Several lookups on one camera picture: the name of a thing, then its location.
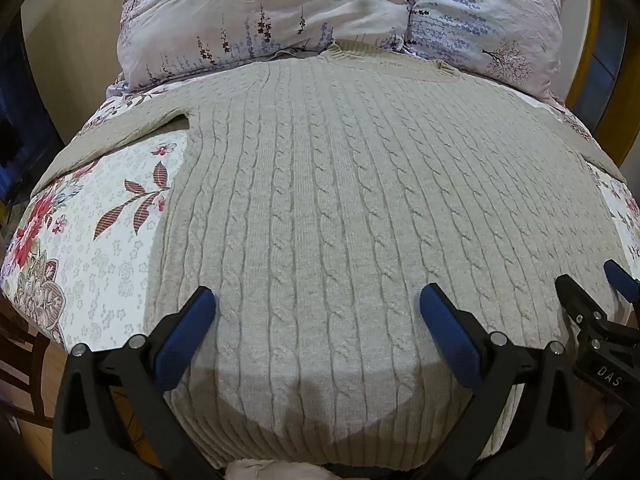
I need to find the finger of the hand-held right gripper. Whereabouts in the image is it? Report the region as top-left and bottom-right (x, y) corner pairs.
(555, 274), (617, 337)
(603, 259), (640, 307)

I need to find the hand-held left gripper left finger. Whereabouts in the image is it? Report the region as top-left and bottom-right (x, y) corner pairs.
(59, 286), (223, 480)

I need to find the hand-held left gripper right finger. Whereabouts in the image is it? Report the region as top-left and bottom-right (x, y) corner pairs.
(419, 282), (587, 480)

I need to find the beige cable-knit sweater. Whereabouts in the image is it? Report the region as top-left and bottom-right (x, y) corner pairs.
(30, 40), (632, 468)

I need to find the white floral bed sheet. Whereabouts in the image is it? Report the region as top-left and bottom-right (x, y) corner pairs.
(0, 80), (640, 352)

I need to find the wooden stool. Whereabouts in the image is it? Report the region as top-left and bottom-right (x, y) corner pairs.
(0, 294), (168, 466)

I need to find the blue object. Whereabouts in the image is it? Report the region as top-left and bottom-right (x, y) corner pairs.
(0, 35), (32, 203)

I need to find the lavender floral pillow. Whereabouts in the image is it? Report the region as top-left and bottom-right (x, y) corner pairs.
(402, 0), (577, 109)

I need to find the lavender floral quilt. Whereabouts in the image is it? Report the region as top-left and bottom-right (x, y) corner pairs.
(105, 0), (420, 97)

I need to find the yellow wooden bed frame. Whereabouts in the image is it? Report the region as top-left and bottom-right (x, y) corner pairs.
(564, 0), (640, 171)

